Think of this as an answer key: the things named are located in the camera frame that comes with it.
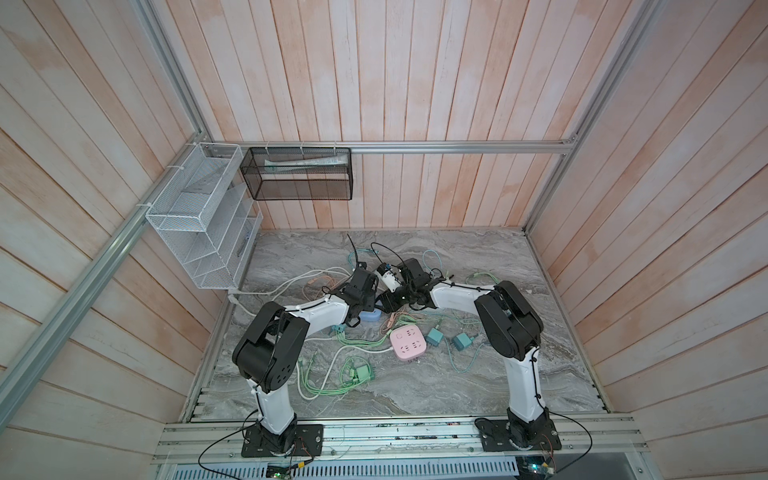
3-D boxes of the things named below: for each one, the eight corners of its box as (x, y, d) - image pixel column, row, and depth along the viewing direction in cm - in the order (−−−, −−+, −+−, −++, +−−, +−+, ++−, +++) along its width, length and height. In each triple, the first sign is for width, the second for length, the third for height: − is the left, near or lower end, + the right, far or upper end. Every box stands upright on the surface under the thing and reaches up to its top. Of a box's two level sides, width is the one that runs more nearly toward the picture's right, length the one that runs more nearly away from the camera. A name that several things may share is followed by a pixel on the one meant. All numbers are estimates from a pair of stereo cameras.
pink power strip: (391, 360, 88) (391, 357, 86) (390, 329, 94) (390, 325, 92) (426, 360, 88) (427, 357, 86) (423, 329, 94) (424, 325, 92)
